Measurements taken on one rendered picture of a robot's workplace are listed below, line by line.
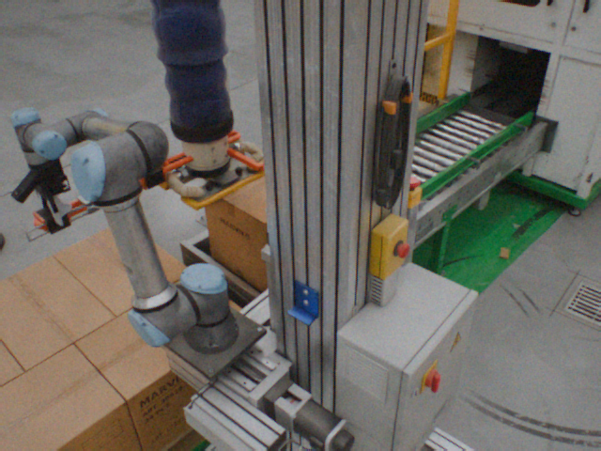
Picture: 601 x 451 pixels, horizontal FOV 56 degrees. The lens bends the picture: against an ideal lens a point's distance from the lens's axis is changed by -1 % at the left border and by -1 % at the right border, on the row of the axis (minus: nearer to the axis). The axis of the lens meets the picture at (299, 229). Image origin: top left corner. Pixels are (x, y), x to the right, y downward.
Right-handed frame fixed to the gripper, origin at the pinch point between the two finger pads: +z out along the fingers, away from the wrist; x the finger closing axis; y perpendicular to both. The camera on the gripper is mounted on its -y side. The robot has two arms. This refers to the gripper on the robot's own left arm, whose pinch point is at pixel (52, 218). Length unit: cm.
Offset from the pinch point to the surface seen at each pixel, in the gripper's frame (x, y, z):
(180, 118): -2, 50, -16
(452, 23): 45, 289, 17
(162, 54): 1, 49, -38
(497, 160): -31, 232, 65
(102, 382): -8, -5, 69
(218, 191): -11, 55, 11
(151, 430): -21, 3, 94
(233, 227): 1, 68, 41
